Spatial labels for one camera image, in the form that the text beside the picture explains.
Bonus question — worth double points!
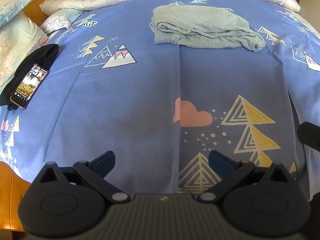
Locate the grey sweat pants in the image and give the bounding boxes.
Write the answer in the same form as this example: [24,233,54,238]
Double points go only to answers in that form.
[149,5,266,51]

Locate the smartphone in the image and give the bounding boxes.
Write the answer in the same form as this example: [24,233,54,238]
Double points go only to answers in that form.
[10,64,49,109]

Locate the blue patterned bed sheet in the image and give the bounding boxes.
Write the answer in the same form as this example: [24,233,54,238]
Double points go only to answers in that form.
[1,0,319,198]

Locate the black cloth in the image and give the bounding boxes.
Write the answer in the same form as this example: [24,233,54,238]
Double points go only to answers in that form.
[0,43,59,111]

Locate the floral pillow stack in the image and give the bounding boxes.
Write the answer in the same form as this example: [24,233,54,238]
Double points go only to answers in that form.
[0,0,48,89]

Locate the small white blue pillow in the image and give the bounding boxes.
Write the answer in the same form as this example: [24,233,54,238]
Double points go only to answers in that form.
[40,8,84,34]

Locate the wooden bed frame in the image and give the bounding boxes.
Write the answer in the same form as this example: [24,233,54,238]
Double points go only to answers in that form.
[0,162,30,232]

